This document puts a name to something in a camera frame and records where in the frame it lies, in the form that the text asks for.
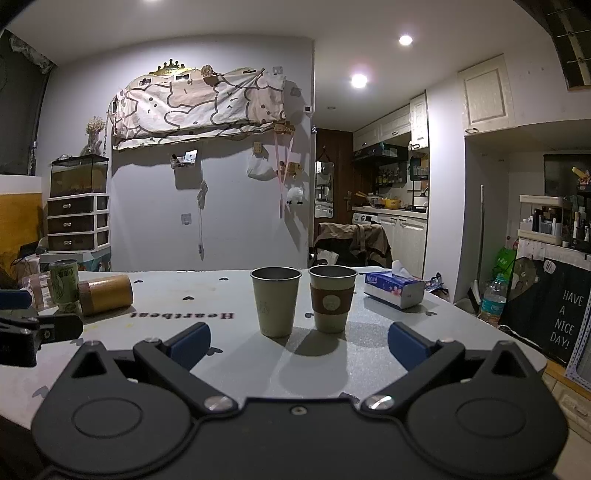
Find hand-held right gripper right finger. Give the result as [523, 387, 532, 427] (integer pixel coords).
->
[361, 322, 541, 416]

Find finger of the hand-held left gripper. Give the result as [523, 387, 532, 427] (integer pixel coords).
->
[0, 289, 33, 311]
[0, 316, 84, 368]

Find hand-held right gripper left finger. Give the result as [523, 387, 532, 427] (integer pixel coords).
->
[65, 322, 238, 418]

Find brown cylindrical cup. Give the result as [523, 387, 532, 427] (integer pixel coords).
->
[77, 274, 135, 317]

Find cup with brown sleeve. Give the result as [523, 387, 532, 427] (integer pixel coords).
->
[308, 264, 358, 334]

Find plain pale green cup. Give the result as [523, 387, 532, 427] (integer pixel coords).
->
[250, 266, 303, 338]

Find clear glass jar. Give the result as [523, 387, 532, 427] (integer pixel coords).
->
[21, 272, 58, 309]

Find green drink can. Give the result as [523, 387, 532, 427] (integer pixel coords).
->
[48, 259, 81, 315]

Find blue tissue box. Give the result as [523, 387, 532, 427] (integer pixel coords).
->
[363, 260, 426, 310]

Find plastic water bottle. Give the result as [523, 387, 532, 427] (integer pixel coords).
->
[478, 274, 508, 328]

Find white drawer cabinet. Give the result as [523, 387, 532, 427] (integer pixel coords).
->
[46, 193, 112, 254]

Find white kitchen counter cabinet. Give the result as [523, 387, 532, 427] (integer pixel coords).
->
[376, 212, 428, 278]

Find brown jacket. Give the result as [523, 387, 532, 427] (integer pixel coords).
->
[316, 222, 393, 268]

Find green shopping bag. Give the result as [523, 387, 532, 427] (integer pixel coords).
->
[495, 247, 518, 280]

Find glass fish tank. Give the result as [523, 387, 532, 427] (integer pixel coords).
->
[50, 154, 110, 198]

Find black printed banner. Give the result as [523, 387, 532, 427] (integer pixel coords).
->
[501, 240, 591, 368]

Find white cosmetics organizer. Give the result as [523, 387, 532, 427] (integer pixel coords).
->
[517, 194, 591, 253]

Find dried flower bouquet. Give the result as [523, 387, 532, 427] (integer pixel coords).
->
[85, 116, 106, 156]

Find white hanging bag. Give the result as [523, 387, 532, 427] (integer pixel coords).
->
[246, 152, 274, 181]

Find black range hood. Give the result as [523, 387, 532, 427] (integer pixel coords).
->
[353, 143, 410, 162]

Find printed blanket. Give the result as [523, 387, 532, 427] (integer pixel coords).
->
[111, 67, 287, 151]

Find white upper cabinet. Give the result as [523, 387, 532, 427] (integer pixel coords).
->
[457, 54, 518, 135]

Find gold crown decoration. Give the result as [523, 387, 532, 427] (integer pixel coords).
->
[148, 58, 191, 77]

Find white mop handle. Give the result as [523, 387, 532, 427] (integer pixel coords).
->
[470, 185, 486, 302]

